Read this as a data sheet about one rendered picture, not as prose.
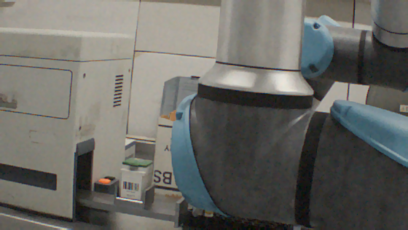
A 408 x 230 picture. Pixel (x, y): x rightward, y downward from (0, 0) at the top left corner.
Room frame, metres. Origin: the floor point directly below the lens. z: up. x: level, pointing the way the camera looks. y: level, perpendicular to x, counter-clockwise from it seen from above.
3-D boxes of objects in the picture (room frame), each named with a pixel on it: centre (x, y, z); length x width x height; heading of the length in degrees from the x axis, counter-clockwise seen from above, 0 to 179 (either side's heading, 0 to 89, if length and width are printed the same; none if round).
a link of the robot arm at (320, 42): (0.92, -0.15, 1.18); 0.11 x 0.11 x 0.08; 71
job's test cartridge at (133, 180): (1.06, 0.10, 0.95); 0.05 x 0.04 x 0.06; 169
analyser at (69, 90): (1.19, 0.29, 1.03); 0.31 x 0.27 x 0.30; 79
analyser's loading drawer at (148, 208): (1.07, 0.12, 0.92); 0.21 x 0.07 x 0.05; 79
